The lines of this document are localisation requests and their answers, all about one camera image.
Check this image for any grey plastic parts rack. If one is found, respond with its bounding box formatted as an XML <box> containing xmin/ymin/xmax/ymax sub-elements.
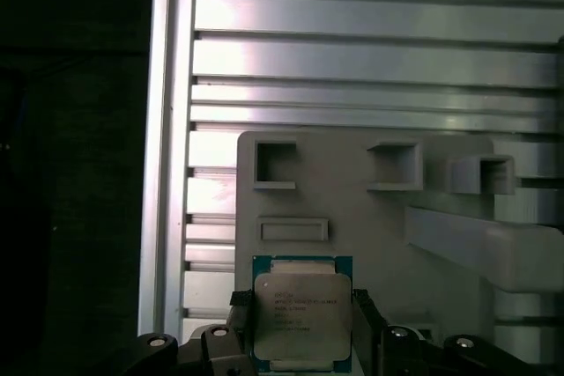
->
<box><xmin>235</xmin><ymin>131</ymin><xmax>564</xmax><ymax>376</ymax></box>

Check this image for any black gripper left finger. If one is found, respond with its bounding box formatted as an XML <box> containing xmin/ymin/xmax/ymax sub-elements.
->
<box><xmin>125</xmin><ymin>290</ymin><xmax>256</xmax><ymax>376</ymax></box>

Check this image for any silver CPU green edge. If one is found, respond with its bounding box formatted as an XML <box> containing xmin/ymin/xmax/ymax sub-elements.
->
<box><xmin>250</xmin><ymin>254</ymin><xmax>354</xmax><ymax>372</ymax></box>

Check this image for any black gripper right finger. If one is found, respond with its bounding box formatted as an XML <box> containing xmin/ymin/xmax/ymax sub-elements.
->
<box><xmin>351</xmin><ymin>288</ymin><xmax>543</xmax><ymax>376</ymax></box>

